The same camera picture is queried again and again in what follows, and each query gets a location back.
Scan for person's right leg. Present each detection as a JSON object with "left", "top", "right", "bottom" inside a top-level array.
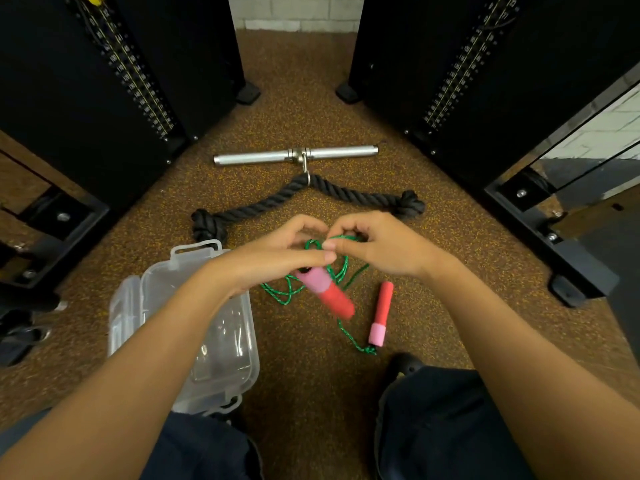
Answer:
[{"left": 374, "top": 366, "right": 538, "bottom": 480}]

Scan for person's left hand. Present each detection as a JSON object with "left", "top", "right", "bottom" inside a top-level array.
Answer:
[{"left": 220, "top": 214, "right": 338, "bottom": 297}]

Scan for clear plastic container lid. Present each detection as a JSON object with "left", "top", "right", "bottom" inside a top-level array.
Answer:
[{"left": 107, "top": 275, "right": 145, "bottom": 358}]

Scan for clear plastic container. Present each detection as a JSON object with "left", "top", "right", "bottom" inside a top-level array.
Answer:
[{"left": 140, "top": 239, "right": 262, "bottom": 418}]

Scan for person's left forearm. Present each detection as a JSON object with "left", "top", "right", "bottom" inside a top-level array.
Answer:
[{"left": 0, "top": 255, "right": 251, "bottom": 480}]

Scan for person's right hand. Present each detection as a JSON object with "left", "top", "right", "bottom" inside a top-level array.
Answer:
[{"left": 321, "top": 211, "right": 451, "bottom": 285}]

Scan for silver metal bar attachment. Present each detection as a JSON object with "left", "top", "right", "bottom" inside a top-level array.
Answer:
[{"left": 213, "top": 145, "right": 380, "bottom": 188}]

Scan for person's leg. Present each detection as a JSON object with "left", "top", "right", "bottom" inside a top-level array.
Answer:
[
  {"left": 0, "top": 407, "right": 264, "bottom": 480},
  {"left": 374, "top": 366, "right": 538, "bottom": 480}
]

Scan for black weight stack machine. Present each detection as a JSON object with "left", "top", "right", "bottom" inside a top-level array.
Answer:
[
  {"left": 335, "top": 0, "right": 640, "bottom": 309},
  {"left": 0, "top": 0, "right": 262, "bottom": 298}
]

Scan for person's black right shoe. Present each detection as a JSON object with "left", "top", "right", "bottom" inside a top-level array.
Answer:
[{"left": 384, "top": 352, "right": 427, "bottom": 393}]

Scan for red and pink rope handle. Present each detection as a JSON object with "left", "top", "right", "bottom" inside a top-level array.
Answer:
[
  {"left": 368, "top": 281, "right": 395, "bottom": 348},
  {"left": 295, "top": 267, "right": 357, "bottom": 321}
]

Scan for black knotted triceps rope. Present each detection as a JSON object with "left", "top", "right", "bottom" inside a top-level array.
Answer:
[{"left": 191, "top": 173, "right": 427, "bottom": 245}]

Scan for person's left leg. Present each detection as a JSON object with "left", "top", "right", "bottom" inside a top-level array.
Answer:
[{"left": 0, "top": 407, "right": 264, "bottom": 480}]

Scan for person's right forearm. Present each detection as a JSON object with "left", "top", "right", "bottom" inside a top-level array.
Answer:
[{"left": 422, "top": 252, "right": 640, "bottom": 480}]

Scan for green jump rope cord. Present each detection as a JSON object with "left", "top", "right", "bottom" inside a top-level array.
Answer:
[{"left": 260, "top": 235, "right": 378, "bottom": 356}]

